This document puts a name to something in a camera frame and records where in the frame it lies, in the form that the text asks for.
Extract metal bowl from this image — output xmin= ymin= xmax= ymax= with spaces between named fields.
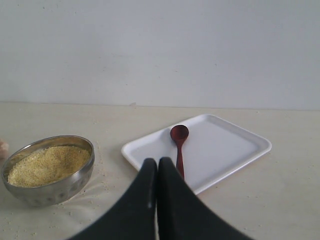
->
xmin=1 ymin=135 xmax=95 ymax=207

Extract yellow millet grains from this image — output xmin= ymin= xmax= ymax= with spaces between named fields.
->
xmin=7 ymin=146 xmax=91 ymax=188

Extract dark red wooden spoon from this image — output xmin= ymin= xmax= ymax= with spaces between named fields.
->
xmin=170 ymin=124 xmax=189 ymax=179

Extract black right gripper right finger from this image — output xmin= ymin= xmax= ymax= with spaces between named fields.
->
xmin=156 ymin=157 xmax=251 ymax=240

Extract white rectangular plastic tray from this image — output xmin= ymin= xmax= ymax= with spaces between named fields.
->
xmin=121 ymin=114 xmax=272 ymax=195

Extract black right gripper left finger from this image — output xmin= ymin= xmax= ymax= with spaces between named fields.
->
xmin=71 ymin=158 xmax=158 ymax=240

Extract beige teddy bear striped sweater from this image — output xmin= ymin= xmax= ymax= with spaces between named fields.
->
xmin=0 ymin=139 xmax=9 ymax=160

